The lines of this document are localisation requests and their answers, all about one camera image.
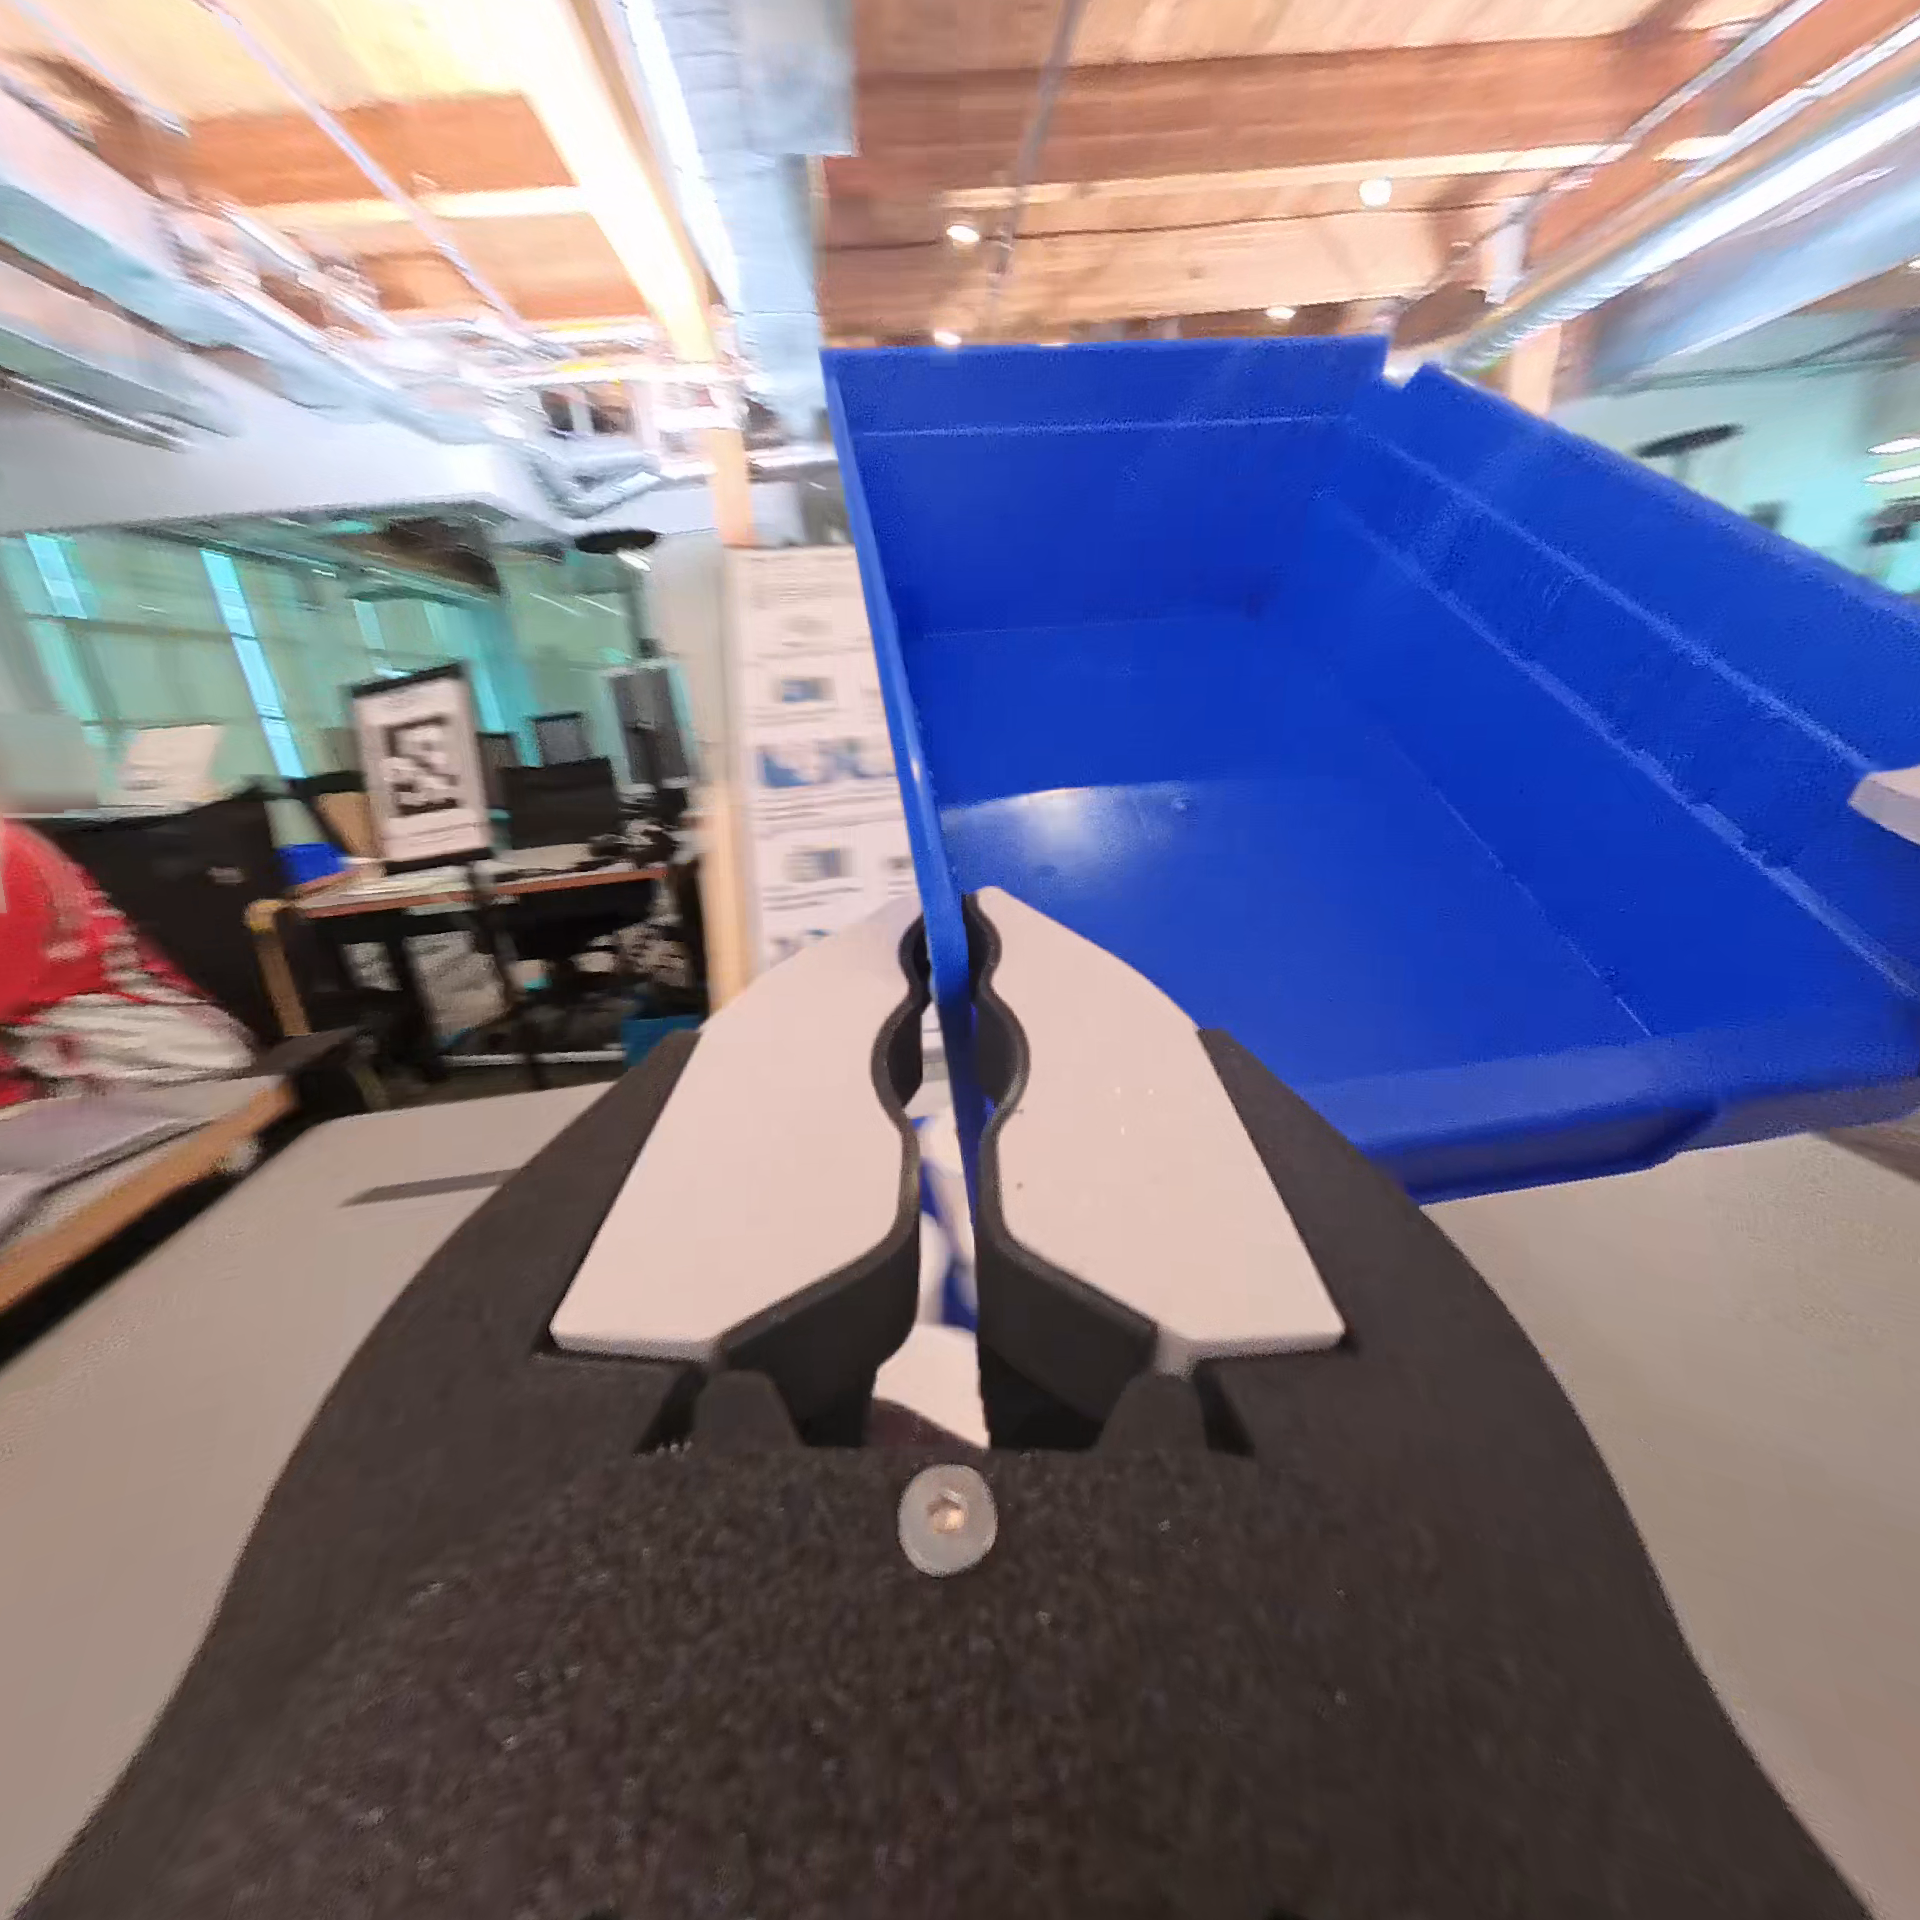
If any wood-edged table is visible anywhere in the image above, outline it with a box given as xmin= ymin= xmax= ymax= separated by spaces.
xmin=0 ymin=1035 xmax=362 ymax=1314

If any wood-top desk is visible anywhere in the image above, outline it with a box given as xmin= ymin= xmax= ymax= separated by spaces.
xmin=246 ymin=845 xmax=676 ymax=1075

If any printed instruction sheet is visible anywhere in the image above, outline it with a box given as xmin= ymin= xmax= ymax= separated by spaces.
xmin=732 ymin=546 xmax=905 ymax=969

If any blue plastic bin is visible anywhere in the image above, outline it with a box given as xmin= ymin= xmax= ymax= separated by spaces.
xmin=822 ymin=336 xmax=1920 ymax=1336

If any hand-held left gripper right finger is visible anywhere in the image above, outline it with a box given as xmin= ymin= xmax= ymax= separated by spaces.
xmin=966 ymin=886 xmax=1346 ymax=1449

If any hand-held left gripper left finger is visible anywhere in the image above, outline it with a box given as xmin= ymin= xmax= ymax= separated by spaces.
xmin=547 ymin=898 xmax=922 ymax=1446

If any framed marker poster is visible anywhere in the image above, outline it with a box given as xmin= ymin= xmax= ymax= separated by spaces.
xmin=347 ymin=665 xmax=493 ymax=871

